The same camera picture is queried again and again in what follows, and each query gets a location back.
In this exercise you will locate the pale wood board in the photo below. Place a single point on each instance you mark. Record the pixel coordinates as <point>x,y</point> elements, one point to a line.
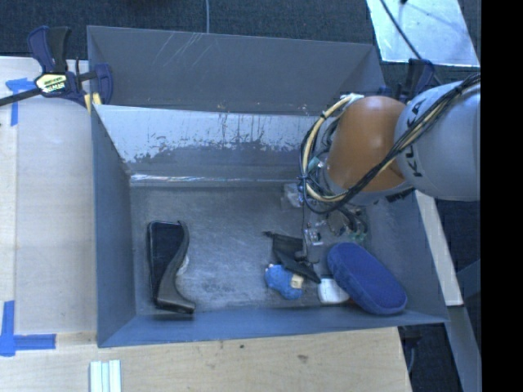
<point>53,219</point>

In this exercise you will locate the clear plastic packet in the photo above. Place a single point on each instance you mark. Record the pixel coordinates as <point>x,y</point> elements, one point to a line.
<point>292,196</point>

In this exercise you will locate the blue oval sponge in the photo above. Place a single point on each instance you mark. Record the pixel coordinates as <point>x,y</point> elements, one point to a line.
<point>365,278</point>

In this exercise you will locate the black flat case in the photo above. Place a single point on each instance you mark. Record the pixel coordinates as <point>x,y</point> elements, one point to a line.
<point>161,247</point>

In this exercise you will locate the blue fuzzy toy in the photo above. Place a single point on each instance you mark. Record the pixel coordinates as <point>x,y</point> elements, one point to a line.
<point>280,282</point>

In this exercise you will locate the black folded cloth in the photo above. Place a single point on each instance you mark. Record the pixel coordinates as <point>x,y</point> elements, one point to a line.
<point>292,255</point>

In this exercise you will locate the grey metal bin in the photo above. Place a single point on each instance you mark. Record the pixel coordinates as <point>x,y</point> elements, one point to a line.
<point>229,219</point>

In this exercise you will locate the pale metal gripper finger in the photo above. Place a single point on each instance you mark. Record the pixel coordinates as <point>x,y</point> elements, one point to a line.
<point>319,248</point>
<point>309,235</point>

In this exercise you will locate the white cup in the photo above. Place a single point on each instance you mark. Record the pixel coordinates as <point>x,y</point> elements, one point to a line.
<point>332,292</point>

